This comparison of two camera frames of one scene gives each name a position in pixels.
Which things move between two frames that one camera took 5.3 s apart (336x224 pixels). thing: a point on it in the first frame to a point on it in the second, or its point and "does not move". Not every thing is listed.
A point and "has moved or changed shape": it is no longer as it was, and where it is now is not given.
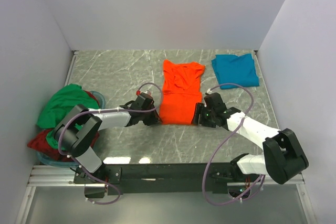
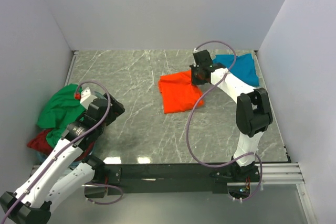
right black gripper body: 208,119 to 196,77
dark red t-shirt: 40,144 does not move
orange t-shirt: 182,92 has moved or changed shape
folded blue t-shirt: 232,68 does not move
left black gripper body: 149,117 to 116,110
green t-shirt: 60,105 does not move
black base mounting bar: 164,178 does not move
